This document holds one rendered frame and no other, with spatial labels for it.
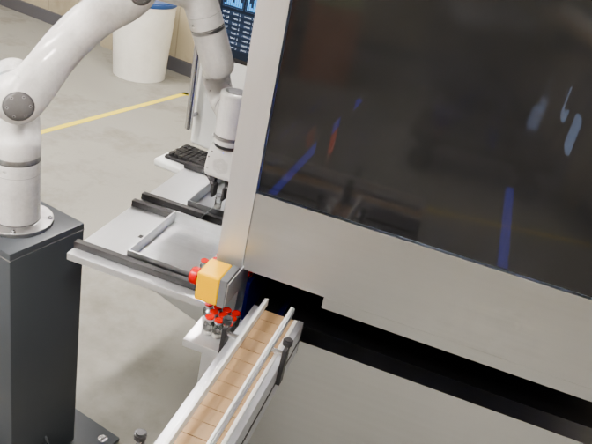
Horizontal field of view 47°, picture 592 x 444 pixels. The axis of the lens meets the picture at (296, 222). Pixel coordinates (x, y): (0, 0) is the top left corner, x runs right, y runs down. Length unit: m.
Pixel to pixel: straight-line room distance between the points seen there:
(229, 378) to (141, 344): 1.54
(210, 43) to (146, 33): 3.95
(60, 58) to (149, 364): 1.44
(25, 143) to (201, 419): 0.88
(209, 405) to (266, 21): 0.73
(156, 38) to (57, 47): 4.07
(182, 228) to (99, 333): 1.10
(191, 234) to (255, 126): 0.59
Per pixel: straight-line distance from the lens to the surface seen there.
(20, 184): 1.86
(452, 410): 1.61
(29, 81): 1.72
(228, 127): 1.92
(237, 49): 2.51
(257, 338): 1.49
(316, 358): 1.60
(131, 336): 2.93
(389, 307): 1.48
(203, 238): 1.90
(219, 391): 1.35
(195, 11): 1.79
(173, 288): 1.69
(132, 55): 5.83
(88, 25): 1.74
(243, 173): 1.44
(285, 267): 1.50
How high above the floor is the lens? 1.84
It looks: 28 degrees down
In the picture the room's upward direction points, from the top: 12 degrees clockwise
